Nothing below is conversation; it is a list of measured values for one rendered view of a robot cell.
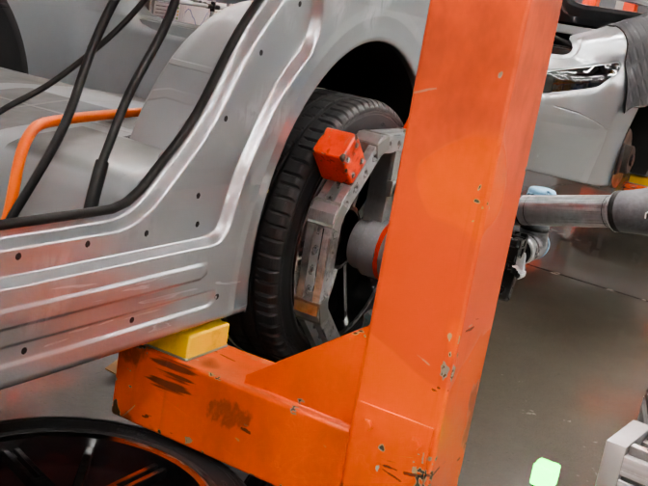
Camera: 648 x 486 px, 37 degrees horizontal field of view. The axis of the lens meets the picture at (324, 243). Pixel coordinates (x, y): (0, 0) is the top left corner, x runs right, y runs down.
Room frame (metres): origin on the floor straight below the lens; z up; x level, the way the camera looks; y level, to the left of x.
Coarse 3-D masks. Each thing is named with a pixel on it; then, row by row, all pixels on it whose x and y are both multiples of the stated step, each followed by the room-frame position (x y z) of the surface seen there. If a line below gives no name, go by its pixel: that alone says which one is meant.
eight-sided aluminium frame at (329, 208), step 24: (360, 144) 2.11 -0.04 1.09; (384, 144) 2.11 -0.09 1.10; (336, 192) 2.05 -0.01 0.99; (312, 216) 1.99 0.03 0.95; (336, 216) 1.97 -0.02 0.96; (312, 240) 1.99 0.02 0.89; (336, 240) 1.99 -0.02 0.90; (312, 264) 2.00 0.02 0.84; (312, 312) 1.97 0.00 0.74; (312, 336) 2.05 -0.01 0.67; (336, 336) 2.06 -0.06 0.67
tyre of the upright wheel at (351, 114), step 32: (320, 96) 2.22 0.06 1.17; (352, 96) 2.26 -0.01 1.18; (320, 128) 2.08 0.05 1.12; (352, 128) 2.16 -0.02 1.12; (384, 128) 2.30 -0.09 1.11; (288, 160) 2.03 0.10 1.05; (288, 192) 1.99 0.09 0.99; (288, 224) 1.97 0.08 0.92; (256, 256) 1.98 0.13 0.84; (288, 256) 1.99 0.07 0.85; (256, 288) 1.98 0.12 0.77; (288, 288) 2.01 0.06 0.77; (224, 320) 2.07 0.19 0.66; (256, 320) 2.01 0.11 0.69; (288, 320) 2.03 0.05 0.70; (256, 352) 2.13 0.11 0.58; (288, 352) 2.05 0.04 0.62
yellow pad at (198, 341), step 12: (204, 324) 1.83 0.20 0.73; (216, 324) 1.84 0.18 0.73; (228, 324) 1.85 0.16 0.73; (180, 336) 1.75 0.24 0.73; (192, 336) 1.75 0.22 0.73; (204, 336) 1.78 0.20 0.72; (216, 336) 1.82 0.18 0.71; (156, 348) 1.77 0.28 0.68; (168, 348) 1.76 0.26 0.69; (180, 348) 1.75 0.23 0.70; (192, 348) 1.75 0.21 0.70; (204, 348) 1.79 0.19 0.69; (216, 348) 1.82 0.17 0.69
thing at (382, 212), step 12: (384, 156) 2.19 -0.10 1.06; (384, 168) 2.19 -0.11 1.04; (372, 180) 2.20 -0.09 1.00; (384, 180) 2.19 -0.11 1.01; (372, 192) 2.20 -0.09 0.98; (384, 192) 2.19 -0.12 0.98; (372, 204) 2.20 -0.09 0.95; (384, 204) 2.18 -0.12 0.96; (372, 216) 2.20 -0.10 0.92; (384, 216) 2.19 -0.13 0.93
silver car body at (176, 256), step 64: (0, 0) 3.18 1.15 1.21; (64, 0) 3.75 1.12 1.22; (128, 0) 3.91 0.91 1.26; (256, 0) 1.87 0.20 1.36; (320, 0) 2.00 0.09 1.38; (384, 0) 2.22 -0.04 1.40; (0, 64) 3.20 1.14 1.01; (64, 64) 3.78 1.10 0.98; (128, 64) 3.81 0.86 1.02; (192, 64) 2.09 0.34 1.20; (256, 64) 1.86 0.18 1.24; (320, 64) 2.02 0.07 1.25; (0, 128) 2.00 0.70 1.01; (64, 128) 1.74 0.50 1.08; (128, 128) 2.13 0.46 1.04; (192, 128) 1.74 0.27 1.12; (256, 128) 1.87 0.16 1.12; (0, 192) 1.89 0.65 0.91; (64, 192) 1.82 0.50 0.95; (128, 192) 1.76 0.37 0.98; (192, 192) 1.73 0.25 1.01; (256, 192) 1.87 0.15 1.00; (0, 256) 1.34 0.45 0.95; (64, 256) 1.46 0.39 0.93; (128, 256) 1.58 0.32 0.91; (192, 256) 1.71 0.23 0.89; (0, 320) 1.32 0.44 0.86; (64, 320) 1.44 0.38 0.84; (128, 320) 1.58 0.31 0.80; (192, 320) 1.74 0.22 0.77; (0, 384) 1.34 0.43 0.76
